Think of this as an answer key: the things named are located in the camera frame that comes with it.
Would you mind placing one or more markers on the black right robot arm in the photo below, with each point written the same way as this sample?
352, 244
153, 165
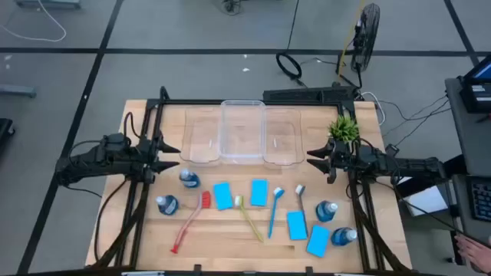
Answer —
403, 165

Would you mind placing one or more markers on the small potted green plant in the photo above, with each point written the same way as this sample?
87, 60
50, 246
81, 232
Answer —
343, 128

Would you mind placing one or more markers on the black perforated metal box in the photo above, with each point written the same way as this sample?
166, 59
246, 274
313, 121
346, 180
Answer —
307, 94

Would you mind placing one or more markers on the black floor fan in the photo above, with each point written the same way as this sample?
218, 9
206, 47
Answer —
366, 34

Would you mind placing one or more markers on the black laptop computer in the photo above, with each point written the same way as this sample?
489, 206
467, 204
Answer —
479, 96

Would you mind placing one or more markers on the grey metal bar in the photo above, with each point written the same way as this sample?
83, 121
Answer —
17, 91

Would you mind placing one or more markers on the deep clear plastic bin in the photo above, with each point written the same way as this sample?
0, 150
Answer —
242, 130

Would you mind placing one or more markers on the yellow-green dish brush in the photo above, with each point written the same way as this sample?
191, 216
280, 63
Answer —
249, 221

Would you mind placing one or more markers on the blue dish brush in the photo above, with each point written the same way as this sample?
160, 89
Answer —
274, 214

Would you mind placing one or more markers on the person's hand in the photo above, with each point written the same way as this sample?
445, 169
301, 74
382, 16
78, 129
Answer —
473, 251

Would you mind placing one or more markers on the grey desk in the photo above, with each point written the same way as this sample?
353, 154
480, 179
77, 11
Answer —
468, 145

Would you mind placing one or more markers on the black chair base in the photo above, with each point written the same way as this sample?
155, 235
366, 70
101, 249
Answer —
4, 132

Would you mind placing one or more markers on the black desk support bar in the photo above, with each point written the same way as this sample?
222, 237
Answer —
454, 168

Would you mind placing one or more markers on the blue dish soap bottle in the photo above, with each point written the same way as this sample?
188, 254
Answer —
190, 179
325, 211
342, 236
167, 205

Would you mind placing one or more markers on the black aluminium rig frame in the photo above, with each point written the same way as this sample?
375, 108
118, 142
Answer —
172, 102

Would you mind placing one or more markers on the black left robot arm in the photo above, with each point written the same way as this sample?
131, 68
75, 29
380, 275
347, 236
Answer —
88, 163

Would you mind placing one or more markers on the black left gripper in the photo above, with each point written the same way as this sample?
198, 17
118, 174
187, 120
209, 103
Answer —
147, 155

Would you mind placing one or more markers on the red dish brush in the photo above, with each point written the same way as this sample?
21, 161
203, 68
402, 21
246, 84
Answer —
206, 199

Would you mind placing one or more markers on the grey dish brush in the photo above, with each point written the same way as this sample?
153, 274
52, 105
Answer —
300, 189

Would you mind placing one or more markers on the blue sponge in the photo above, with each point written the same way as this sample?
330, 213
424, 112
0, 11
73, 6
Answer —
318, 241
223, 196
296, 227
259, 192

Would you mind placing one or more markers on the shallow clear plastic tray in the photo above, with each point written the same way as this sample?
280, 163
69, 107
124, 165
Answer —
284, 134
199, 134

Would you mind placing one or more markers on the black keyboard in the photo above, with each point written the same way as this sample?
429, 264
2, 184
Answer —
482, 201

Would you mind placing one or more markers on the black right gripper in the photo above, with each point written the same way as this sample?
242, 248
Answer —
345, 157

